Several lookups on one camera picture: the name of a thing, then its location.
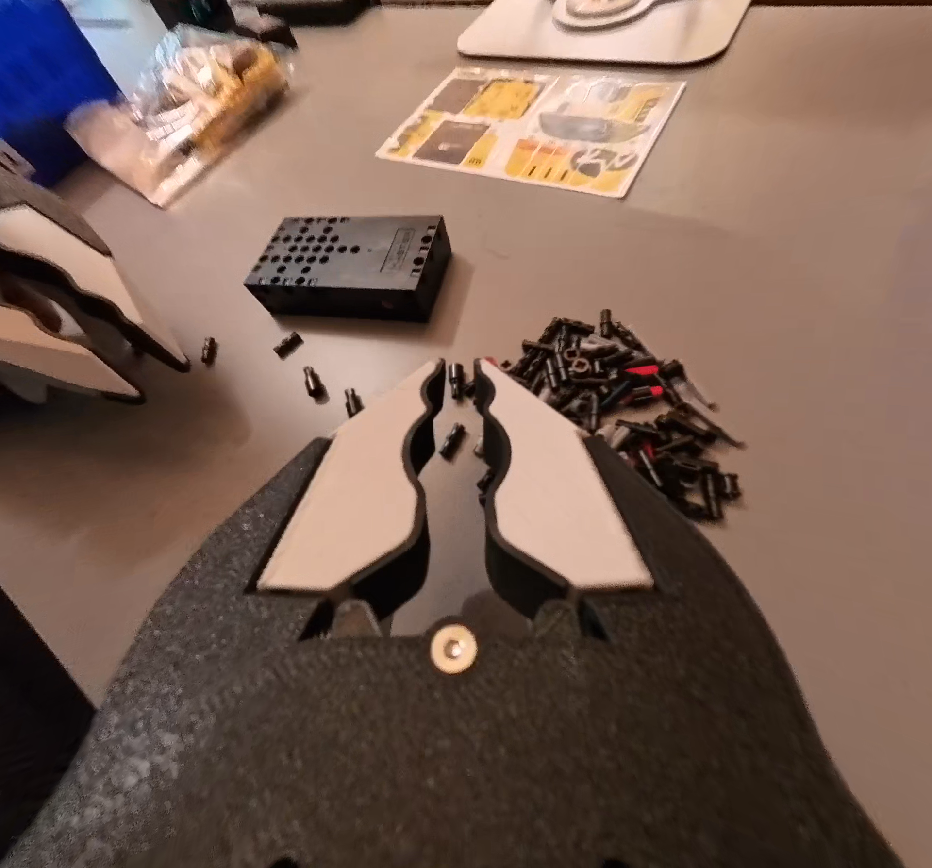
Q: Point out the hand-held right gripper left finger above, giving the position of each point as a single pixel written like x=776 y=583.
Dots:
x=349 y=504

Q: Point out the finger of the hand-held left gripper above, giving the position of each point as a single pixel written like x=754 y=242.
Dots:
x=65 y=256
x=65 y=362

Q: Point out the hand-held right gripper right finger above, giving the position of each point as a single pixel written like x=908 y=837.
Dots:
x=560 y=511

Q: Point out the black connector pin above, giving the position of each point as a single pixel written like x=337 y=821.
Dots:
x=456 y=376
x=314 y=380
x=353 y=400
x=287 y=344
x=209 y=349
x=451 y=440

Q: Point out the blue plastic bin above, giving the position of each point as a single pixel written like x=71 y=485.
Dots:
x=44 y=67

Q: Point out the pile of black pins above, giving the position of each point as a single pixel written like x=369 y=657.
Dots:
x=619 y=402

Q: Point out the clear bag of yellow parts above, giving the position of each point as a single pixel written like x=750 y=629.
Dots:
x=211 y=96

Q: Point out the black perforated box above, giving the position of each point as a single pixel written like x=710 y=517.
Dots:
x=349 y=256

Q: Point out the black flat case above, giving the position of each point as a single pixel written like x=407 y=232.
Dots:
x=313 y=5

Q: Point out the yellow sticker sheet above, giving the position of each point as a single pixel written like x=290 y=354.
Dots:
x=510 y=132

